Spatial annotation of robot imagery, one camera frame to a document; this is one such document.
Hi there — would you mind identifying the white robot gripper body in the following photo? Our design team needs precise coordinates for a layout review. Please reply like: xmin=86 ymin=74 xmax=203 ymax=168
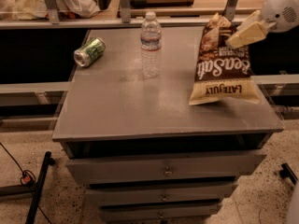
xmin=261 ymin=0 xmax=299 ymax=33

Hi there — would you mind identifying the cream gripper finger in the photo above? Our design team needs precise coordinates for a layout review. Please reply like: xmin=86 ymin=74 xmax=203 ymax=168
xmin=237 ymin=10 xmax=261 ymax=31
xmin=225 ymin=21 xmax=277 ymax=49

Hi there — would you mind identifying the brown chip bag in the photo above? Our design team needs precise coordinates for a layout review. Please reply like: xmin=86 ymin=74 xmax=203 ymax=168
xmin=189 ymin=13 xmax=259 ymax=105

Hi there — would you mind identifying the clear plastic water bottle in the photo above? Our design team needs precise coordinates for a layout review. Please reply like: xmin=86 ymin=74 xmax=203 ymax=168
xmin=140 ymin=11 xmax=162 ymax=78

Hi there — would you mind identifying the white cloth bag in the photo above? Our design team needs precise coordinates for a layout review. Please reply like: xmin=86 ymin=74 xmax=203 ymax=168
xmin=0 ymin=0 xmax=100 ymax=21

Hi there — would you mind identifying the black stand foot right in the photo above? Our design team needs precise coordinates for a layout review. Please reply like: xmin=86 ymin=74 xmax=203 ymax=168
xmin=279 ymin=163 xmax=298 ymax=185

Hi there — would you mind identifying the top grey drawer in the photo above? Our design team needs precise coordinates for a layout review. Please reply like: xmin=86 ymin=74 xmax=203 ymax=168
xmin=66 ymin=150 xmax=265 ymax=184

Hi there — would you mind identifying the grey drawer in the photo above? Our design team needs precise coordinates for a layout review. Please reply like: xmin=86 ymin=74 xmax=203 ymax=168
xmin=86 ymin=181 xmax=237 ymax=206
xmin=66 ymin=150 xmax=265 ymax=184
xmin=100 ymin=202 xmax=222 ymax=222

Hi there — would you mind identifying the grey drawer cabinet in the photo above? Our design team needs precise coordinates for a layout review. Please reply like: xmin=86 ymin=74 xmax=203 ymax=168
xmin=53 ymin=27 xmax=283 ymax=211

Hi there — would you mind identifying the green soda can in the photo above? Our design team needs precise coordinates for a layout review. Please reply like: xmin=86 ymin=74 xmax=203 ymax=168
xmin=74 ymin=37 xmax=106 ymax=68

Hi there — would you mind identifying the bottom grey drawer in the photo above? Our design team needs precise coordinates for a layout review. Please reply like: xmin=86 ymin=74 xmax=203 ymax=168
xmin=100 ymin=202 xmax=222 ymax=222

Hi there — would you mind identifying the middle grey drawer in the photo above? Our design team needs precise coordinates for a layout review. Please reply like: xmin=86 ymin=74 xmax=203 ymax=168
xmin=86 ymin=181 xmax=237 ymax=206

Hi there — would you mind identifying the black stand leg left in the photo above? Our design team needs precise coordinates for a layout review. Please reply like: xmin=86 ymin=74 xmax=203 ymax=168
xmin=0 ymin=151 xmax=55 ymax=224

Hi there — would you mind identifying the metal railing frame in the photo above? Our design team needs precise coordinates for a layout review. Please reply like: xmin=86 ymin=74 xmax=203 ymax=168
xmin=0 ymin=0 xmax=227 ymax=30

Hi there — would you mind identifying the black cable with orange clip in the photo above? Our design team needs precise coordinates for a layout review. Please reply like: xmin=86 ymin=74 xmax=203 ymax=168
xmin=0 ymin=143 xmax=54 ymax=224

